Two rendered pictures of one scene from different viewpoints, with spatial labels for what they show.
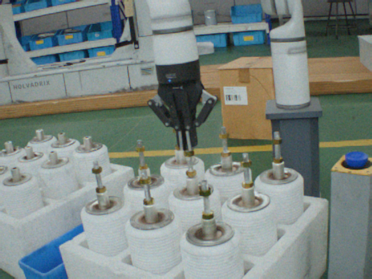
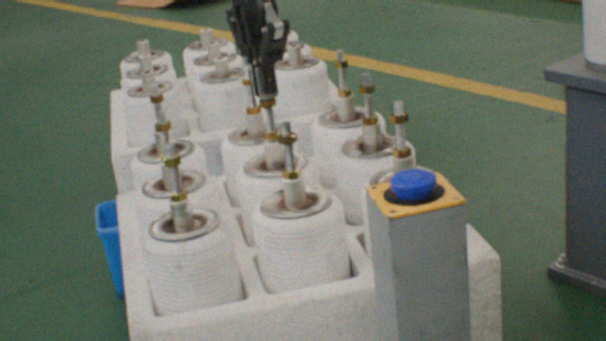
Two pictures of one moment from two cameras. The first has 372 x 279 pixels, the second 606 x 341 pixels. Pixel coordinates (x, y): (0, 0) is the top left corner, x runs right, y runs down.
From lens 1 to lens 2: 69 cm
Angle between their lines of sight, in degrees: 38
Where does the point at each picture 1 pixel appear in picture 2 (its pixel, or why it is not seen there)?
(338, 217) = (377, 279)
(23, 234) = (123, 170)
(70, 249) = (120, 202)
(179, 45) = not seen: outside the picture
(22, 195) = (141, 114)
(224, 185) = (343, 170)
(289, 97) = (594, 48)
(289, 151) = (581, 152)
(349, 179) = (376, 214)
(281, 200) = not seen: hidden behind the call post
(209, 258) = (150, 255)
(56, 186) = (209, 113)
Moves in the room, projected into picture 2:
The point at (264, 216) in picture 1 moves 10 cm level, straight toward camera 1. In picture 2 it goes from (283, 231) to (204, 270)
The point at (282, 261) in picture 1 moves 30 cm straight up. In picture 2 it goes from (298, 316) to (257, 22)
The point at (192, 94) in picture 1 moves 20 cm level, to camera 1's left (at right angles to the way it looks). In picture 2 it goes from (255, 13) to (133, 9)
